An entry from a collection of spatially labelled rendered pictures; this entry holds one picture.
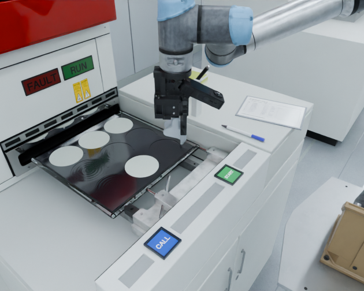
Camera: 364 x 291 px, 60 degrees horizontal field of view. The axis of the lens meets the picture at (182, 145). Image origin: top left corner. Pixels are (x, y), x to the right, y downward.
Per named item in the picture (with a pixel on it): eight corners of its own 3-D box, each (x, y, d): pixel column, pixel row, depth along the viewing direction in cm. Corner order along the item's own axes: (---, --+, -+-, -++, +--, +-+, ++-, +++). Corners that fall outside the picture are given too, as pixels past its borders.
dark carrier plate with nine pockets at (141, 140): (36, 159, 96) (35, 157, 96) (119, 113, 118) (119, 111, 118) (112, 212, 80) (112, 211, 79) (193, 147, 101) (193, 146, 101)
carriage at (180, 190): (132, 232, 80) (130, 224, 78) (211, 160, 103) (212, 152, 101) (155, 249, 76) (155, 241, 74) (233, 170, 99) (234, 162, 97)
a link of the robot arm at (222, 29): (247, 23, 72) (199, 21, 73) (255, -3, 61) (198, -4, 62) (245, 56, 72) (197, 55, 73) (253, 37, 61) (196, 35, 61)
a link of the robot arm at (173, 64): (192, 43, 72) (193, 56, 65) (192, 62, 75) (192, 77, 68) (159, 43, 72) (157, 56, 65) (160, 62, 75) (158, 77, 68)
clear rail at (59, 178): (30, 161, 96) (29, 158, 95) (34, 159, 97) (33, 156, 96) (113, 220, 78) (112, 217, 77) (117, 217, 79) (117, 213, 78)
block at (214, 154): (206, 158, 99) (206, 150, 97) (212, 152, 101) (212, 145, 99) (228, 168, 95) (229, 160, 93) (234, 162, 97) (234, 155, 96)
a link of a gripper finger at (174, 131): (164, 143, 84) (163, 113, 79) (186, 143, 84) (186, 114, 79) (163, 150, 82) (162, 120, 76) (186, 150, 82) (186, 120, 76)
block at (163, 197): (154, 204, 84) (153, 196, 82) (163, 196, 86) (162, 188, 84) (178, 218, 80) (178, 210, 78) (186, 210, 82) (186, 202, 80)
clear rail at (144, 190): (109, 218, 79) (108, 214, 78) (197, 146, 102) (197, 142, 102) (113, 220, 78) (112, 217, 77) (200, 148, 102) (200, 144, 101)
